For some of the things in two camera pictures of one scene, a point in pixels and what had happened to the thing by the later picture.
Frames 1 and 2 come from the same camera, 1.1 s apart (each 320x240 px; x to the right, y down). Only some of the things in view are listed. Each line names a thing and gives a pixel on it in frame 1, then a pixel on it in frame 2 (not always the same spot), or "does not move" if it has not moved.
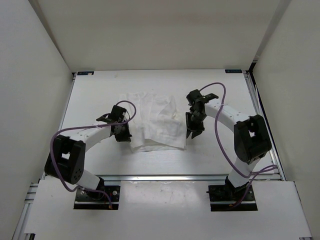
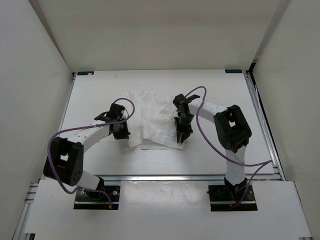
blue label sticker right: (233, 71) does not move
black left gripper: (126, 136) does not move
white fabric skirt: (155, 121) does not move
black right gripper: (198, 129) to (185, 132)
